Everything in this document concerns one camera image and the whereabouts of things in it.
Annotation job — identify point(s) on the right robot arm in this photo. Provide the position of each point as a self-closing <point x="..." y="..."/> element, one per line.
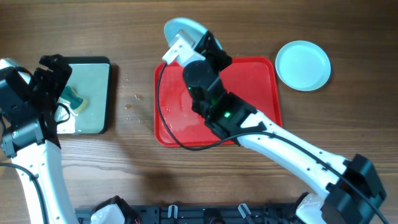
<point x="343" y="190"/>

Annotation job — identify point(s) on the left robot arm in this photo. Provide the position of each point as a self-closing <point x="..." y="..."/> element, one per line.
<point x="29" y="102"/>

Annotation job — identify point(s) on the red plastic tray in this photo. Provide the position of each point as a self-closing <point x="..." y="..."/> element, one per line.
<point x="251" y="78"/>

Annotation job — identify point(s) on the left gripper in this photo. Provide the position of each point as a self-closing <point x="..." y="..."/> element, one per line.
<point x="45" y="76"/>

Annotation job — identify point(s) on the black water basin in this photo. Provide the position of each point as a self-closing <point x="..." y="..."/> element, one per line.
<point x="90" y="78"/>

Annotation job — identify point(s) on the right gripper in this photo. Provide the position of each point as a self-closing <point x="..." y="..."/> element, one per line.
<point x="212" y="53"/>

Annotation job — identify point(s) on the green yellow sponge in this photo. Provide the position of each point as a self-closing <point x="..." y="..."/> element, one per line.
<point x="73" y="100"/>

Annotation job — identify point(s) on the teal plate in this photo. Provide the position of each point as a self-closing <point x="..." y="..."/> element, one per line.
<point x="303" y="66"/>
<point x="192" y="31"/>

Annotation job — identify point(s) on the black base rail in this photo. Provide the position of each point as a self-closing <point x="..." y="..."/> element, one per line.
<point x="268" y="213"/>

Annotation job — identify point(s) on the teal plate top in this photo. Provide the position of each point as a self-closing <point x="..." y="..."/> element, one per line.
<point x="303" y="66"/>

